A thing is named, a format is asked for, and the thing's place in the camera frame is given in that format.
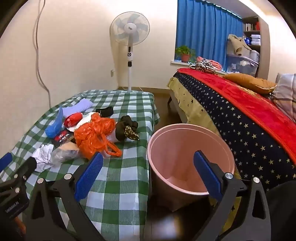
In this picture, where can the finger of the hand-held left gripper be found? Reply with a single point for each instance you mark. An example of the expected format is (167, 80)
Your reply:
(25, 167)
(5, 160)

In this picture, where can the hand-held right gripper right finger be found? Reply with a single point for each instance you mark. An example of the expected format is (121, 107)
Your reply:
(207, 176)

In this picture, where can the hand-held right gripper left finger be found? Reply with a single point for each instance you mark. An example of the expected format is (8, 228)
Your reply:
(90, 176)

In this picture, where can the white paper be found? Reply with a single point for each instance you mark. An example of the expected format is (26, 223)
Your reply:
(44, 155)

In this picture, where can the clear plastic bag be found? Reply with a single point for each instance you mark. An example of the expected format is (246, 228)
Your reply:
(64, 153)

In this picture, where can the orange plastic bag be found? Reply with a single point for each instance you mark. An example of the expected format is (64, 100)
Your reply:
(92, 136)

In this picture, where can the pink plastic bin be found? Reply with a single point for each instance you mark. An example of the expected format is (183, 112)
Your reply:
(171, 157)

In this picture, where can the white tissue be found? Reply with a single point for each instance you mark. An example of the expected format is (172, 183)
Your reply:
(113, 137)

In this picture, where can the black packet with red crab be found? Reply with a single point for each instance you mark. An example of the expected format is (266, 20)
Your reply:
(62, 138)

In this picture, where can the blue foam sleeve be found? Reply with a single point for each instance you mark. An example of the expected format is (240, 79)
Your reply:
(54, 127)

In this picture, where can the dark olive patterned wrapper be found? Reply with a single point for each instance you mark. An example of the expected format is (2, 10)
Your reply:
(123, 129)

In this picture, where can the red plastic bag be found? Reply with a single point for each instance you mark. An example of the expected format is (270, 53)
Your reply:
(72, 119)

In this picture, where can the black fabric piece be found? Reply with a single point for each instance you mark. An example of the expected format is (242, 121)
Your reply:
(105, 111)

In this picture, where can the purple foam net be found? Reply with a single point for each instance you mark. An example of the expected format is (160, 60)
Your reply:
(78, 107)

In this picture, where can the person's left hand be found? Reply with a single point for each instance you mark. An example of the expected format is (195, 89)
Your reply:
(19, 228)

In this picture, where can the green checkered tablecloth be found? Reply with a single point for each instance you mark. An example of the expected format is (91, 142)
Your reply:
(129, 162)

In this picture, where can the navy star print bedcover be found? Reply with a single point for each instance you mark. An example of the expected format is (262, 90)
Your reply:
(231, 129)

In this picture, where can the red blanket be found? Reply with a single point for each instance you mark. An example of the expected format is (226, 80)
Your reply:
(242, 99)

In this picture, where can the brown pillow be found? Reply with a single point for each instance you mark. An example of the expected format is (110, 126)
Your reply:
(252, 83)

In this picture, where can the striped cloth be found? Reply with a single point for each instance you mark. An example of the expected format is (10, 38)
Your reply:
(203, 66)

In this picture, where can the pink cloth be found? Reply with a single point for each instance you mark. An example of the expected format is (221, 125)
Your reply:
(216, 64)

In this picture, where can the plaid pillow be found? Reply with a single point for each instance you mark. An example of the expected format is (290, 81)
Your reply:
(285, 92)

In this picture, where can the clear plastic storage box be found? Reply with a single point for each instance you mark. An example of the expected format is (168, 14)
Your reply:
(242, 66)

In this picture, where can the potted green plant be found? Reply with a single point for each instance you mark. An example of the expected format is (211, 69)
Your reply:
(185, 57)

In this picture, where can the beige jacket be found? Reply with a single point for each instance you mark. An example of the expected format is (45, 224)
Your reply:
(238, 42)

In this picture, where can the wooden bookshelf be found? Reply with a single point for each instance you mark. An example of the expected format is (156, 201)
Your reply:
(254, 47)

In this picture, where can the white tissue packs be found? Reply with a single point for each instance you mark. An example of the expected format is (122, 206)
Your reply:
(255, 39)

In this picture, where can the blue curtain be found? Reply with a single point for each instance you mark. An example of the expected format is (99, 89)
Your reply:
(208, 30)

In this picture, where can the row of books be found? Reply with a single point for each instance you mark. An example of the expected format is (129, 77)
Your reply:
(251, 26)

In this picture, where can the grey bed frame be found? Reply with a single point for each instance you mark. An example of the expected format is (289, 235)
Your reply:
(178, 109)

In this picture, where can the white pedestal fan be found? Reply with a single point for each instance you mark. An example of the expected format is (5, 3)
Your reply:
(129, 27)

